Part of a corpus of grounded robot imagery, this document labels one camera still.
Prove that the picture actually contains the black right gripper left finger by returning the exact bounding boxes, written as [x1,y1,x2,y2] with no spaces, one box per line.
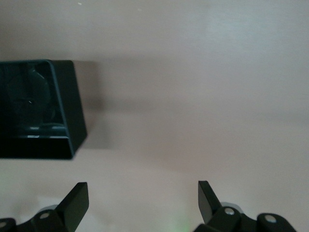
[0,181,90,232]

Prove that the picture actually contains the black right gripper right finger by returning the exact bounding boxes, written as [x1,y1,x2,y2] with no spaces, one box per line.
[193,180,297,232]

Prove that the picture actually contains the black rectangular plastic box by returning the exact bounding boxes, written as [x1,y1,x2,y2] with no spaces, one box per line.
[0,59,88,161]

